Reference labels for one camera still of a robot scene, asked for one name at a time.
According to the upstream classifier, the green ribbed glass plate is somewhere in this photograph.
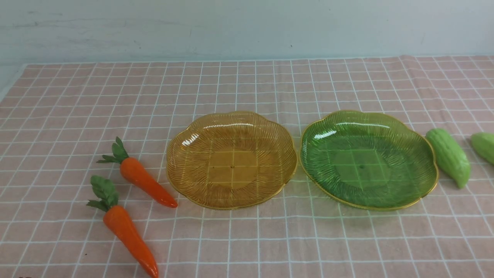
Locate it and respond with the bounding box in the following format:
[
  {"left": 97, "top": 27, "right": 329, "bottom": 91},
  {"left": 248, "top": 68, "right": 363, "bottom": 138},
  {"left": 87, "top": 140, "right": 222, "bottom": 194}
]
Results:
[{"left": 299, "top": 110, "right": 439, "bottom": 211}]

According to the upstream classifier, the amber ribbed glass plate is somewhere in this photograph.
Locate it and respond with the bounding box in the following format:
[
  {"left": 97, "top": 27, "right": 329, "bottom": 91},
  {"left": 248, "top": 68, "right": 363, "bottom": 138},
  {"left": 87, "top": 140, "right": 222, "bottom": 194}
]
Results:
[{"left": 166, "top": 111, "right": 298, "bottom": 210}]

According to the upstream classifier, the green toy gourd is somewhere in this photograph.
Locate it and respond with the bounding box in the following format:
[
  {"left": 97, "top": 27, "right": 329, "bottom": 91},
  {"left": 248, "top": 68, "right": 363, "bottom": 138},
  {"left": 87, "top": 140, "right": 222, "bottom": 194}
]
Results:
[
  {"left": 470, "top": 132, "right": 494, "bottom": 165},
  {"left": 425, "top": 128, "right": 471, "bottom": 189}
]

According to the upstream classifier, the pink checkered tablecloth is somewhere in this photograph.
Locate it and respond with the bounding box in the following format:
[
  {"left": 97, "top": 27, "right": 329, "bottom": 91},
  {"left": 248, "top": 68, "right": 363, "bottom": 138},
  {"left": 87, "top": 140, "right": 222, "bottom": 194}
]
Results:
[{"left": 0, "top": 55, "right": 494, "bottom": 278}]

